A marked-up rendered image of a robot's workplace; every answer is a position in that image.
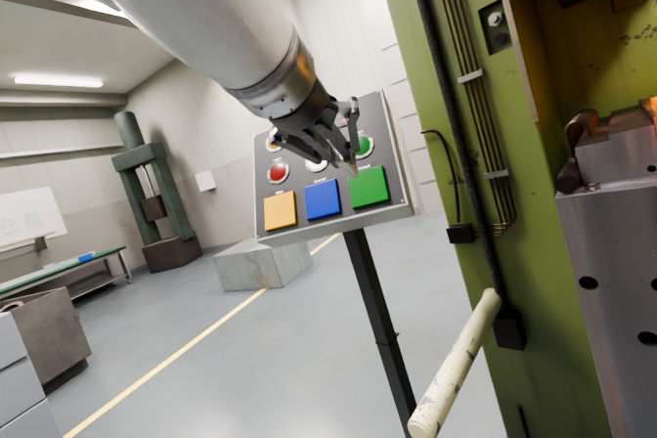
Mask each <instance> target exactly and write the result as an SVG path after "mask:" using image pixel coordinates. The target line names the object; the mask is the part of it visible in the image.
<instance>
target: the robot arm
mask: <svg viewBox="0 0 657 438"><path fill-rule="evenodd" d="M96 1H97V2H99V3H101V4H103V5H105V6H107V7H108V8H110V9H112V10H114V11H116V12H118V13H120V12H122V13H123V14H124V15H125V16H126V17H127V18H128V19H129V20H130V21H131V22H132V23H134V24H136V25H137V26H138V27H139V28H140V29H141V30H142V31H143V32H145V33H146V34H147V35H148V36H149V38H151V39H152V40H153V41H154V42H156V43H157V44H158V45H159V46H161V47H162V48H163V49H164V50H166V51H167V52H168V53H170V54H171V55H173V56H174V57H176V58H177V59H179V60H180V61H182V62H183V63H184V64H186V65H187V66H189V67H190V68H191V69H193V70H194V71H196V72H198V73H200V74H202V75H205V76H207V77H209V78H211V79H212V80H214V81H216V82H217V83H218V84H219V85H220V86H221V87H222V88H223V89H224V90H225V91H226V92H227V93H229V94H230V95H232V96H233V97H234V98H235V99H236V100H237V101H239V102H240V103H241V104H242V105H243V106H244V107H245V108H246V109H247V110H249V111H250V112H251V113H252V114H254V115H255V116H258V117H261V118H267V119H268V120H269V121H270V122H271V123H272V124H273V125H274V126H271V127H270V144H271V145H272V146H276V147H281V148H285V149H287V150H289V151H290V152H292V153H295V154H297V155H299V156H301V157H303V158H305V159H307V160H309V161H311V162H312V163H314V164H318V165H319V164H321V163H322V161H326V162H327V163H330V164H331V165H332V166H333V167H334V168H336V169H337V168H341V169H342V170H343V172H344V173H345V174H346V175H347V176H348V177H349V178H350V179H353V178H357V177H358V170H357V164H356V162H357V159H356V154H355V153H358V152H359V151H360V150H361V149H360V143H359V136H358V130H357V121H358V118H359V116H360V111H359V105H358V100H357V97H355V96H351V97H349V98H348V100H347V102H339V101H338V100H337V99H336V98H335V97H334V96H332V95H330V94H329V93H328V92H327V90H326V88H325V86H324V85H323V83H322V82H321V80H320V79H319V77H318V76H317V74H316V72H315V65H314V58H313V57H312V55H311V54H310V52H309V50H308V49H307V47H306V46H305V44H304V42H303V41H302V39H301V37H300V36H299V34H298V32H297V29H296V27H295V26H294V24H293V23H292V22H291V21H290V20H289V18H288V16H287V14H286V12H285V7H284V3H283V0H96ZM339 112H340V113H341V116H342V117H344V120H345V121H347V127H348V132H349V138H350V140H349V141H347V140H346V138H345V137H344V136H343V134H342V133H341V132H340V130H339V129H338V127H337V126H336V125H335V123H334V122H335V119H336V117H337V114H338V113H339ZM327 139H328V140H329V141H330V143H329V142H328V140H327ZM332 146H333V149H332Z"/></svg>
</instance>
